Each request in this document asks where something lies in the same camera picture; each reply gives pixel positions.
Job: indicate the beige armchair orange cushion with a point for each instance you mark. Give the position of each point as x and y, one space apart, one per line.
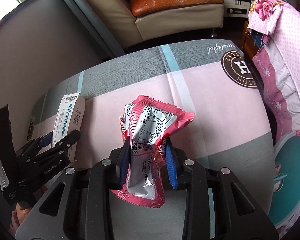
135 21

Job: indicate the person's left hand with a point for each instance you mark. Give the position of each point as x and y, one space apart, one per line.
18 216

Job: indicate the white medicine box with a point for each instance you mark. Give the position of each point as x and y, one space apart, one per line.
69 116

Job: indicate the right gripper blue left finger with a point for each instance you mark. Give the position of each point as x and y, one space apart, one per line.
123 163

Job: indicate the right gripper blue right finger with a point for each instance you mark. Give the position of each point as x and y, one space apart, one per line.
171 164

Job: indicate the pink and silver snack wrapper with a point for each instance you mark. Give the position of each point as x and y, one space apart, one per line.
148 122

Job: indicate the teal trash bin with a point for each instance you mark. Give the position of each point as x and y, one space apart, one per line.
285 204

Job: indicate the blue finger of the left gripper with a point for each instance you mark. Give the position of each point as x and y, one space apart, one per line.
44 141
63 146

